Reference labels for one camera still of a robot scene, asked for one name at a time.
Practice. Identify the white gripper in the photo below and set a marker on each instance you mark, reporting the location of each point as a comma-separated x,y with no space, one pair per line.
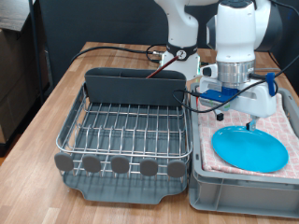
255,102

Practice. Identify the blue plate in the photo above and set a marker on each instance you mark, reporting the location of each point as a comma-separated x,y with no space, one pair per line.
249,152

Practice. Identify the red-brown wooden spoon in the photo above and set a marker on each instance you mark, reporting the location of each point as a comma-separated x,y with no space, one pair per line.
162,67

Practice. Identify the pink checkered cloth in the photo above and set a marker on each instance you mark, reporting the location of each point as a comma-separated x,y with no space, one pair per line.
280,124

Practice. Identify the gray plastic crate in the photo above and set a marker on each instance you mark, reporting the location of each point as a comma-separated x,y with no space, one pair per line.
243,196

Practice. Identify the dark gray cutlery holder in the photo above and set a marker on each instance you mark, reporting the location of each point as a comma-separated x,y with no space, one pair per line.
134,88

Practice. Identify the gray plastic drain tray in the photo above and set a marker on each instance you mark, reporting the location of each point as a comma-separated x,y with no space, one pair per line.
124,189

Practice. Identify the dark partition panel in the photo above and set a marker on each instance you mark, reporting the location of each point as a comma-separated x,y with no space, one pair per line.
102,21

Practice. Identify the black metal pole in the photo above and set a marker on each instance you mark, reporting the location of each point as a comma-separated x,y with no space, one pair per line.
35,46

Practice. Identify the cardboard box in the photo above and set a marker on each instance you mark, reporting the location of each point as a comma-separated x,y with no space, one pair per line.
15,77

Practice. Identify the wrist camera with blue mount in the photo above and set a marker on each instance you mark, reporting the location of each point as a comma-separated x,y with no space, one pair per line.
218,95

